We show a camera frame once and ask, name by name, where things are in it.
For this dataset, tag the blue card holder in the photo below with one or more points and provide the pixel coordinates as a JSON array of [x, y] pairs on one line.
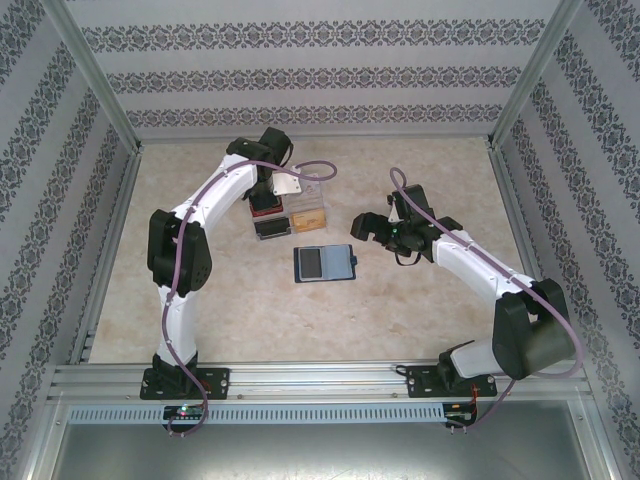
[[337, 260]]

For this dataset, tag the gold credit card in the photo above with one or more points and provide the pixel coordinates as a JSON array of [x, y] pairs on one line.
[[309, 222]]

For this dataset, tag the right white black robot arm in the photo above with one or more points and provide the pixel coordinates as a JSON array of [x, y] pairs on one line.
[[475, 265]]

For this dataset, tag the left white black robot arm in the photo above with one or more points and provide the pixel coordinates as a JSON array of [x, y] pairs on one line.
[[180, 325]]

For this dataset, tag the red card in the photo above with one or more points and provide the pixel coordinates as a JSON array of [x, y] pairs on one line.
[[251, 209]]

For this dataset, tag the clear plastic organizer box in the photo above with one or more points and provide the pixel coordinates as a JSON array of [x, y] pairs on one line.
[[310, 205]]

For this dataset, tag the grey metal panel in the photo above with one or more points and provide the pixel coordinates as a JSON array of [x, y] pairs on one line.
[[320, 450]]

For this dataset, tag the left white camera bracket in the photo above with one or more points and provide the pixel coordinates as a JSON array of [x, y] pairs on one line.
[[288, 182]]

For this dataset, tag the white camera bracket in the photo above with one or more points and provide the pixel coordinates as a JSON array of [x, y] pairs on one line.
[[288, 182], [394, 212]]

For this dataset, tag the right white camera bracket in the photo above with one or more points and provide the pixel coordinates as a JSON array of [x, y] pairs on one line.
[[394, 212]]

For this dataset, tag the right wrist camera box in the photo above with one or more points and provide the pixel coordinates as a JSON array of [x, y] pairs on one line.
[[412, 205]]

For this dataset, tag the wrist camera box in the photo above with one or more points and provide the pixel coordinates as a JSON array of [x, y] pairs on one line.
[[412, 205], [276, 146]]

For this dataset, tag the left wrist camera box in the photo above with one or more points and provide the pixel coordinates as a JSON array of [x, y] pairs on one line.
[[276, 146]]

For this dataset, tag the aluminium side rail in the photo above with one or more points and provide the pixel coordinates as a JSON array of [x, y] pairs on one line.
[[105, 255], [530, 225]]

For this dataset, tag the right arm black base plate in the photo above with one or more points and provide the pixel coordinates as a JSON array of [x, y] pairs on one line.
[[420, 382]]

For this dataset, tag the aluminium mounting rail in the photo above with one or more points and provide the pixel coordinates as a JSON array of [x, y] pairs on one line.
[[310, 382]]

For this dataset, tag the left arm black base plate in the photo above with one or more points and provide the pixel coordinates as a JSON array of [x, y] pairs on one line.
[[217, 382]]

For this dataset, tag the aluminium frame post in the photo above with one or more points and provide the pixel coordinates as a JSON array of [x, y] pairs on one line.
[[535, 75], [40, 440], [95, 75], [597, 440]]

